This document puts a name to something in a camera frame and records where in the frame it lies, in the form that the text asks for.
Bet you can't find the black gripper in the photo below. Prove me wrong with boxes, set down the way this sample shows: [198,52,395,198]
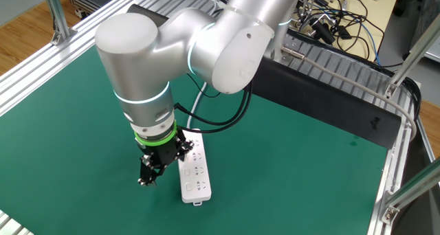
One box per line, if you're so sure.
[135,131,195,188]

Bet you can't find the white four-socket power strip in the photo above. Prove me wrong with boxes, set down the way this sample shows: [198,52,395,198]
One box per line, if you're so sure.
[177,127,212,207]

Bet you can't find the green table mat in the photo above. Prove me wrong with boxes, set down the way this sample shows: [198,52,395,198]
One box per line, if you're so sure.
[0,44,389,235]

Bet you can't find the silver metal clamp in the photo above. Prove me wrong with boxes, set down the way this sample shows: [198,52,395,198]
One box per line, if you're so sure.
[297,12,338,33]

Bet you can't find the small black box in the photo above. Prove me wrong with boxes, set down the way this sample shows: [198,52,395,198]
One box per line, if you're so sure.
[336,25,352,40]

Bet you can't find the yellow wooden desk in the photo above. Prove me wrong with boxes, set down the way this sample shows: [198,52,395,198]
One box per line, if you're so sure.
[302,0,402,63]

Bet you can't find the grey cabinet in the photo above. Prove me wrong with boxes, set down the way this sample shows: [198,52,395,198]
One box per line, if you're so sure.
[393,0,440,63]

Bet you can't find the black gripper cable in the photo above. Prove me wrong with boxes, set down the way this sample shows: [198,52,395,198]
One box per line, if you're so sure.
[177,85,254,135]

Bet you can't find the white power strip cable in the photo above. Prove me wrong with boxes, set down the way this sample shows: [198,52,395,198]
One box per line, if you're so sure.
[185,82,208,130]

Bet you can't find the aluminium table frame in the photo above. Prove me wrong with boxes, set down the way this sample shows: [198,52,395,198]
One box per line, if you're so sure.
[0,0,440,235]

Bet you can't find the aluminium frame post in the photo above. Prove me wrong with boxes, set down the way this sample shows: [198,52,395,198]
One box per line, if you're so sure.
[384,13,440,99]
[43,0,78,46]
[379,159,440,225]

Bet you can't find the tangled black desk cables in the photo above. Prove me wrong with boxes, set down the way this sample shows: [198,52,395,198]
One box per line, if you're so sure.
[298,0,386,63]

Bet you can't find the blue cable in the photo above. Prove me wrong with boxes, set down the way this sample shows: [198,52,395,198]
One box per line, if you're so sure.
[357,20,382,67]

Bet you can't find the black cable bundle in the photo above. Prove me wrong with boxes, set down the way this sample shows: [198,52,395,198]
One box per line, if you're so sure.
[398,76,423,123]

